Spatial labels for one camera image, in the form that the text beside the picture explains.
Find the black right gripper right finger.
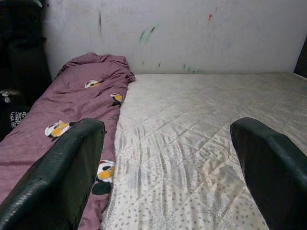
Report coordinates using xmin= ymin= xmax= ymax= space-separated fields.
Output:
xmin=229 ymin=117 xmax=307 ymax=230

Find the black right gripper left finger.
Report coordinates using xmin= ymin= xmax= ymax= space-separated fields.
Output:
xmin=0 ymin=117 xmax=106 ymax=230

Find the black bag with white print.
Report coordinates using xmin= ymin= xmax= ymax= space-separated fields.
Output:
xmin=0 ymin=88 xmax=32 ymax=142

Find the purple cartoon print blanket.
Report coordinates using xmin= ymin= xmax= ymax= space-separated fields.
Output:
xmin=0 ymin=52 xmax=136 ymax=230

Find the white quilted mattress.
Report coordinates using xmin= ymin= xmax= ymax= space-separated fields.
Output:
xmin=100 ymin=71 xmax=307 ymax=230

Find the large black bag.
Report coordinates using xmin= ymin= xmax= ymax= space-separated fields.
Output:
xmin=0 ymin=0 xmax=52 ymax=96

